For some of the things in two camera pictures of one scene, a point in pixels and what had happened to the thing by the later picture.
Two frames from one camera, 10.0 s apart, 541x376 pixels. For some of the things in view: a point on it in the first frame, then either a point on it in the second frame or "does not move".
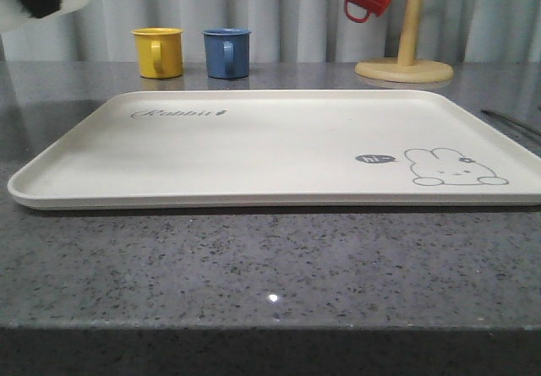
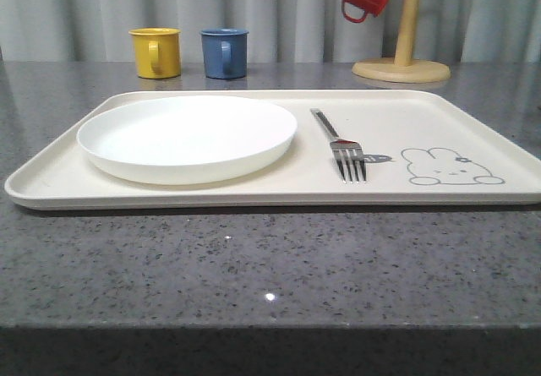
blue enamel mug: (227, 51) does not move
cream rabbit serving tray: (279, 148) does not move
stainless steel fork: (516, 122) to (346, 152)
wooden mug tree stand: (407, 68) does not move
